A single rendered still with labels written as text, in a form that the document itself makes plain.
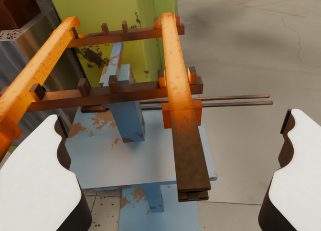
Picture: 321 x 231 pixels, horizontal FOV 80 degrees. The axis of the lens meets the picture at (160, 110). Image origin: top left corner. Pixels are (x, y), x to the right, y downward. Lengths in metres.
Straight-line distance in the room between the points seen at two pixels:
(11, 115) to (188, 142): 0.24
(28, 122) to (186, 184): 0.72
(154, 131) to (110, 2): 0.40
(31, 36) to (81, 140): 0.31
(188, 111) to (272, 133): 1.28
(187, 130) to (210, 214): 0.96
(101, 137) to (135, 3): 0.40
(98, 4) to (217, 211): 1.04
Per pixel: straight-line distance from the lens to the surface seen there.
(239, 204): 1.18
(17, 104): 0.34
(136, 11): 0.66
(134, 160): 0.51
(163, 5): 1.11
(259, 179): 1.27
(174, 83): 0.27
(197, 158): 0.19
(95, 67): 0.80
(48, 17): 0.72
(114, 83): 0.29
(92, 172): 0.53
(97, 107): 0.66
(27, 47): 0.62
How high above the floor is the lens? 1.09
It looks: 46 degrees down
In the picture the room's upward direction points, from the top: 8 degrees counter-clockwise
